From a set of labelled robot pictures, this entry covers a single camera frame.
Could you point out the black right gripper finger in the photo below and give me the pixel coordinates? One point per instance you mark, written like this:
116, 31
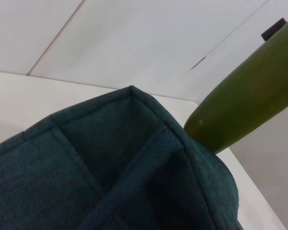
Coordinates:
272, 28

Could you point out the green cucumber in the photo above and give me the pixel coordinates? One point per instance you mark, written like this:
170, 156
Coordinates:
242, 95

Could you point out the dark teal insulated bag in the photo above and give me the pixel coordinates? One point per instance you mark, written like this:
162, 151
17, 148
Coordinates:
86, 167

